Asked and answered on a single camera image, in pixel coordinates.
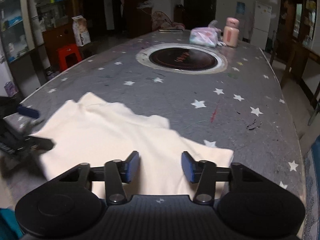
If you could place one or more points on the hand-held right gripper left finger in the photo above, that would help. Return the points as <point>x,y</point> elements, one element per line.
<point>132,166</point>

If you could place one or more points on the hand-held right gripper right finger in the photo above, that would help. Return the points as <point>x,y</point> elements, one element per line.
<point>187,167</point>

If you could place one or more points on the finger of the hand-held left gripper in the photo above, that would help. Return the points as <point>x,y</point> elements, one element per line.
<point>28,111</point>
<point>42,142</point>

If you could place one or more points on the cream white garment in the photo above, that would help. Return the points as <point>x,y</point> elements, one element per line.
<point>120,135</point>

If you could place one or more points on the small purple package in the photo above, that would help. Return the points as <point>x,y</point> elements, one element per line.
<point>10,88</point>

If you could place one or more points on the red plastic stool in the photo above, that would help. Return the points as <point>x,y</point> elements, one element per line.
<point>68,56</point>

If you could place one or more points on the grey star-printed tablecloth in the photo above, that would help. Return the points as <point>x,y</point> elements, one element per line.
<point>175,97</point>

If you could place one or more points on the low brown wooden cabinet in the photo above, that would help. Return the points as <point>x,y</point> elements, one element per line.
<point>57,35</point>

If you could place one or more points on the person's teal clothing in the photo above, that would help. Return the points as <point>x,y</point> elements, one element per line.
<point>8,225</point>

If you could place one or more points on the glass display cabinet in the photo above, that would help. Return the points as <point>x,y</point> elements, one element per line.
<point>30,17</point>

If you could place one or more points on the white printed paper bag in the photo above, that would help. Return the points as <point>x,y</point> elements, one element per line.
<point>81,31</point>

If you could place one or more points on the round black induction hob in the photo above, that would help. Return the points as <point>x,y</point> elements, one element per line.
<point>181,58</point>

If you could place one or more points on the blue patterned cloth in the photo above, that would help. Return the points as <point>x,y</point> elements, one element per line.
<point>312,185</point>

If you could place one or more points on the soft tissue pack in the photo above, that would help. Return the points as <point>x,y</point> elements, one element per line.
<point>203,36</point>

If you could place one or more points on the flat dark bar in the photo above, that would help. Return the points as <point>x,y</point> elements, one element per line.
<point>171,30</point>

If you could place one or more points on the pink water bottle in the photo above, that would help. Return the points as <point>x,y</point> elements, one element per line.
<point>231,32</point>

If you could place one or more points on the pink cushioned chair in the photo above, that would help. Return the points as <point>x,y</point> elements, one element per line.
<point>165,21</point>

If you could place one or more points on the white refrigerator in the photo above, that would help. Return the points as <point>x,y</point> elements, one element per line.
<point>261,25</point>

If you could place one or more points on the dark wooden cabinet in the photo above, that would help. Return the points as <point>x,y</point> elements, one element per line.
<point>300,30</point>

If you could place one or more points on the blue wall poster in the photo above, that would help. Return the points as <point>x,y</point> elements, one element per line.
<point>240,8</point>

